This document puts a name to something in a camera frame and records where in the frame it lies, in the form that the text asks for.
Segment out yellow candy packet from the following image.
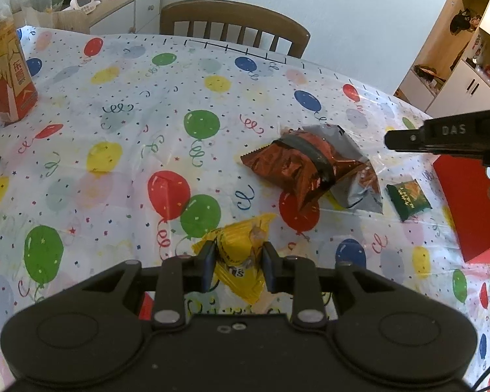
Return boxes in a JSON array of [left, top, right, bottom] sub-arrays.
[[192, 213, 276, 305]]

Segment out green small snack packet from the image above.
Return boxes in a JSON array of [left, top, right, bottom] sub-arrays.
[[386, 180, 432, 222]]

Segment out brown red foil snack bag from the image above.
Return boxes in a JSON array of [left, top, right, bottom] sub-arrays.
[[240, 128, 379, 211]]

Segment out red white cardboard box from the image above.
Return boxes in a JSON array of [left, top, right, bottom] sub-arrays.
[[433, 155, 490, 264]]

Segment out grey plastic bag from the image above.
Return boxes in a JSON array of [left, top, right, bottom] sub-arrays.
[[280, 124, 384, 214]]

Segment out balloon pattern tablecloth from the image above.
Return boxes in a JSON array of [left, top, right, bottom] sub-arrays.
[[0, 27, 490, 391]]

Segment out orange labelled plastic jar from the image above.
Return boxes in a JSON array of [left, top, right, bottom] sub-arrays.
[[0, 3, 38, 124]]

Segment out brown wooden chair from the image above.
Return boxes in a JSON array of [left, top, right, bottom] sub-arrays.
[[160, 0, 311, 58]]

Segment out wooden white sideboard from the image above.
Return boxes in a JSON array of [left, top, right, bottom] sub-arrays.
[[12, 0, 165, 36]]

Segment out white toy phone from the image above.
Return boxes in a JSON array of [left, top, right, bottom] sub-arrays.
[[70, 0, 102, 14]]

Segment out white wall cabinets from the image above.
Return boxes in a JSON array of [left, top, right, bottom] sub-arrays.
[[396, 0, 490, 118]]

